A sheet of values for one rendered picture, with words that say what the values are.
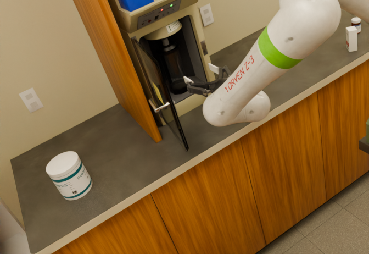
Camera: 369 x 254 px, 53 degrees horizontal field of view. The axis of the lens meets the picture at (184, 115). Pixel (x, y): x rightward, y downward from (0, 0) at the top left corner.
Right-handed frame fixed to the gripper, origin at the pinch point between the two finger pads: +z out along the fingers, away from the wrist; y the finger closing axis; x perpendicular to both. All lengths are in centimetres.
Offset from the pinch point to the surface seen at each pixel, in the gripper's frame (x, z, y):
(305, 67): 25, 1, -55
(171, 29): -14.3, 19.3, -1.6
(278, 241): 119, -5, -16
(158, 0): -31.5, 6.2, 4.9
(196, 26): -11.4, 17.5, -12.4
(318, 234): 119, -16, -36
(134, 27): -24.0, 12.6, 14.9
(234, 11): 9, 61, -59
